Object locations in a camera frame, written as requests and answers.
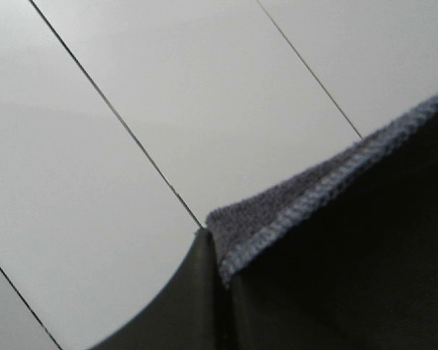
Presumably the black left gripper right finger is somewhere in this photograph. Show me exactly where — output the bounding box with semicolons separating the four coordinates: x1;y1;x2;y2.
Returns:
231;115;438;349

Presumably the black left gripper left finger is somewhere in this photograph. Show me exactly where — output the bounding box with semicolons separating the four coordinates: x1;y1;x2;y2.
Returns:
94;229;219;349

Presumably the grey towel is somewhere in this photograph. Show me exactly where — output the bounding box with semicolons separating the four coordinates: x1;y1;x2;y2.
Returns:
206;93;438;287

